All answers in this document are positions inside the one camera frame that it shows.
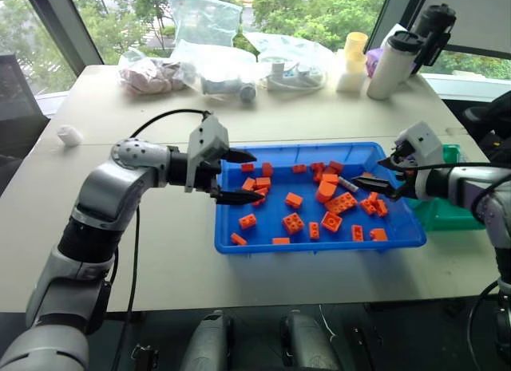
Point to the dark window frame post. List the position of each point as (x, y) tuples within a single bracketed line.
[(395, 8), (64, 24)]

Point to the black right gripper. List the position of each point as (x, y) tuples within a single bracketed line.
[(402, 161)]

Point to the plastic bag with grey cylinder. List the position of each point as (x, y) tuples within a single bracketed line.
[(227, 85)]

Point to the green plastic bin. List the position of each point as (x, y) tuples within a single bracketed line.
[(439, 217)]

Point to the small white crumpled object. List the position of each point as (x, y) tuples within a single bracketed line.
[(70, 135)]

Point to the large rounded orange brick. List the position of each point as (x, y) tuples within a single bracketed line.
[(326, 190)]

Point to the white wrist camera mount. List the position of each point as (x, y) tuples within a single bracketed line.
[(424, 141), (207, 141)]

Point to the white foam block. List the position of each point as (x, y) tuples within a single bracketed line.
[(350, 80)]

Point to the small orange toy brick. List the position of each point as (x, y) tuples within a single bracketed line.
[(247, 221), (238, 239), (247, 167), (367, 206), (262, 192), (248, 184), (293, 200), (299, 168), (367, 174), (267, 169), (317, 166), (381, 208), (263, 182), (314, 230), (357, 233), (336, 166), (373, 197)]

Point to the square orange studded brick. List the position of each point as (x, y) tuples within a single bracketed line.
[(293, 223), (331, 221)]

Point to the plastic bag with white power strip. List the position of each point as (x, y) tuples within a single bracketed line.
[(287, 72)]

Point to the long orange studded brick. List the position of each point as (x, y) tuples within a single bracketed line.
[(340, 203)]

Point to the black bag with yellow mark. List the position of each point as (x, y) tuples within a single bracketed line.
[(493, 123)]

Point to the white tumbler with black lid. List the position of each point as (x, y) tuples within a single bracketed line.
[(387, 72)]

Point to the grey cylindrical battery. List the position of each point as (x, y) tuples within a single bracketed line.
[(347, 184)]

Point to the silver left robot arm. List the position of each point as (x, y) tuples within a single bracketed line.
[(108, 187)]

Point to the yellow plastic cup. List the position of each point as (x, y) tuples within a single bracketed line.
[(356, 46)]

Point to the black bottle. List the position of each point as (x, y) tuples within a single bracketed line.
[(433, 32)]

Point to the plastic bag of pink items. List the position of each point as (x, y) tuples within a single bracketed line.
[(147, 76)]

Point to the purple packet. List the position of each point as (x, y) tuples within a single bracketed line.
[(374, 61)]

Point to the small black bracket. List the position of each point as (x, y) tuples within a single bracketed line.
[(144, 357)]

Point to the dark rounded robot leg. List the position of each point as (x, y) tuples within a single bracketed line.
[(307, 343), (207, 343)]

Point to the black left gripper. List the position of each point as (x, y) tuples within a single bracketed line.
[(207, 175)]

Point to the flat orange toy brick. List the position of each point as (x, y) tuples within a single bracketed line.
[(281, 240)]

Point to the blue plastic bin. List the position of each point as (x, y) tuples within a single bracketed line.
[(279, 249)]

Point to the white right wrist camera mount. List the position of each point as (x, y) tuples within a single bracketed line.
[(424, 141)]

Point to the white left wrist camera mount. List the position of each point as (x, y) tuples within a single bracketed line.
[(207, 141)]

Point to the tall clear plastic bag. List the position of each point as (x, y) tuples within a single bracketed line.
[(199, 20)]

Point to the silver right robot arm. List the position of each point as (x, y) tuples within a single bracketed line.
[(459, 187)]

